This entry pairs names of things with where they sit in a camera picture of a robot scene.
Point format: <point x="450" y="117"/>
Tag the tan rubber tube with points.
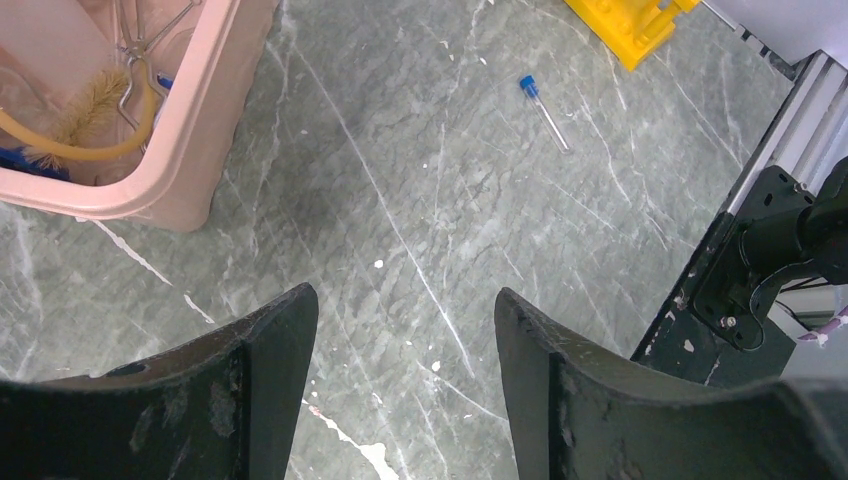
<point x="28" y="136"/>

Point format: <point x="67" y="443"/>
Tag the yellow test tube rack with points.
<point x="632" y="30"/>

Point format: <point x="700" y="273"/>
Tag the pink plastic bin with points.
<point x="173" y="185"/>

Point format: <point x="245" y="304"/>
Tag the metal crucible tongs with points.
<point x="136" y="46"/>

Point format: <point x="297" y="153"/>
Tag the brown test tube brush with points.
<point x="88" y="115"/>

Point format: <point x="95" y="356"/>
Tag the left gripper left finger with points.
<point x="222" y="406"/>

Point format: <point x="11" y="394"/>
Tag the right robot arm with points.
<point x="779" y="234"/>

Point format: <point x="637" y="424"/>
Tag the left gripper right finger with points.
<point x="579" y="411"/>

